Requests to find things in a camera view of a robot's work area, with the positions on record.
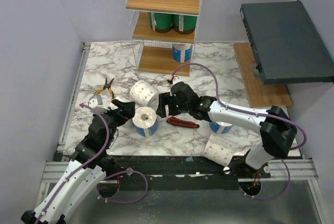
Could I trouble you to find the red black utility knife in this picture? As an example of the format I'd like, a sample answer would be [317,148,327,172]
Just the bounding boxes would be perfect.
[166,117,200,129]

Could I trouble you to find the pink dotted roll front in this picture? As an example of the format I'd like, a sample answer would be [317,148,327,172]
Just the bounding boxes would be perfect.
[201,134,236,167]

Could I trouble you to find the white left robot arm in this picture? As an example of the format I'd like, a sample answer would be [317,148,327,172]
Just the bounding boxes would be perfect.
[21,99,136,223]

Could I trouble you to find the yellow handled pliers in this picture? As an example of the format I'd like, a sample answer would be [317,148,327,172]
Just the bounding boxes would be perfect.
[94,77,115,101]

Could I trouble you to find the white wire wooden shelf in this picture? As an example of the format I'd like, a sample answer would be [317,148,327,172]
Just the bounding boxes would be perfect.
[124,0,202,76]

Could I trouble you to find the green roll front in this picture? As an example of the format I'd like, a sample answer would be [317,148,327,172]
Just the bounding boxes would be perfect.
[173,14,197,34]

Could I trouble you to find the blue paper roll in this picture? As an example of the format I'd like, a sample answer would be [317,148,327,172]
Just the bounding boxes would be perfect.
[172,43,193,63]

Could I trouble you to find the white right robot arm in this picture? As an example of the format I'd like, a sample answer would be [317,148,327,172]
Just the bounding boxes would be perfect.
[157,81,297,178]

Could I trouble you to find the green roll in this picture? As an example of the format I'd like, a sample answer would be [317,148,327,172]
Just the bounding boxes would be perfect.
[148,12,173,33]
[173,14,197,34]

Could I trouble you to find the pink dotted roll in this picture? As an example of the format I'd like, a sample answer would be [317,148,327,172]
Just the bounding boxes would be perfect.
[129,80,159,111]
[201,134,236,167]

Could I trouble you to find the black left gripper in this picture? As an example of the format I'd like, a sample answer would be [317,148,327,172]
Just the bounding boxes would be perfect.
[93,99,135,147]

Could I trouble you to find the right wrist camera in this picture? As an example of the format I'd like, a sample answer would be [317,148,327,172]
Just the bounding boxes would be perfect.
[167,76,180,85]

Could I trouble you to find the dark green metal box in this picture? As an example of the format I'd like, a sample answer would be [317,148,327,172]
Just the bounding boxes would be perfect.
[240,0,333,84]

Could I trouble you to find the green roll back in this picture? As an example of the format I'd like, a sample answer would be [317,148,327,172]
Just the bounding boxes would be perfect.
[148,12,173,33]

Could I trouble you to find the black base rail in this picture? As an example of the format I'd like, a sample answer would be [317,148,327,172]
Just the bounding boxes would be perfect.
[104,156,270,191]

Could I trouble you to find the wooden board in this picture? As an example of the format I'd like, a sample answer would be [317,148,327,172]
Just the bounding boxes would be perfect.
[233,43,293,108]

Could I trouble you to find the pink dotted roll centre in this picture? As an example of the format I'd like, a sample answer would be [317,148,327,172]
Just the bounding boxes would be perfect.
[129,80,159,111]

